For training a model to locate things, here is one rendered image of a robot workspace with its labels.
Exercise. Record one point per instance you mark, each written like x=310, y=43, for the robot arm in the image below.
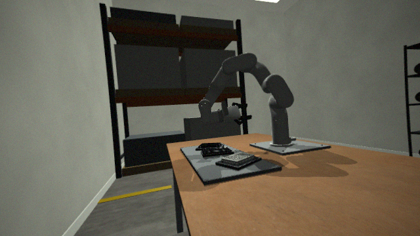
x=281, y=98

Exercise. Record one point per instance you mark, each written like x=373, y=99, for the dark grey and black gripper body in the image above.
x=233, y=113

